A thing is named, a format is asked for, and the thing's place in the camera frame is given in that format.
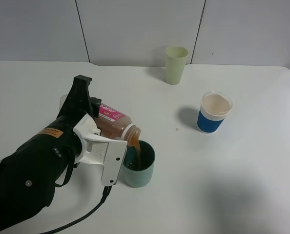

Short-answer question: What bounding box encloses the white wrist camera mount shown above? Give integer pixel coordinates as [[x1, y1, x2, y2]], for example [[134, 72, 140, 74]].
[[73, 114, 127, 186]]

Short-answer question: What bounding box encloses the teal green cup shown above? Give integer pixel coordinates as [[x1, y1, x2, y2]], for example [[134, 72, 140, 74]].
[[119, 140, 155, 188]]

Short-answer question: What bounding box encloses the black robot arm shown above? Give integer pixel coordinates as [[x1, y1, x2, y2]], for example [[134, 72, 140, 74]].
[[0, 75, 101, 231]]

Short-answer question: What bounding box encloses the black gripper orange label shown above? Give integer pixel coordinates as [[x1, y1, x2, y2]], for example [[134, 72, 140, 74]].
[[0, 75, 102, 212]]

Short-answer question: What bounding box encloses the light green tall cup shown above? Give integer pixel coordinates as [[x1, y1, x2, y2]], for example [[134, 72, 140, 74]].
[[165, 46, 188, 85]]

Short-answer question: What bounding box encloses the blue sleeved paper cup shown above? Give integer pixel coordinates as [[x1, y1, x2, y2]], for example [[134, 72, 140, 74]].
[[197, 91, 233, 134]]

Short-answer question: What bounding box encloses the clear plastic drink bottle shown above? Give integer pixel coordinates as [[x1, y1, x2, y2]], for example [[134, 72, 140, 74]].
[[59, 94, 142, 148]]

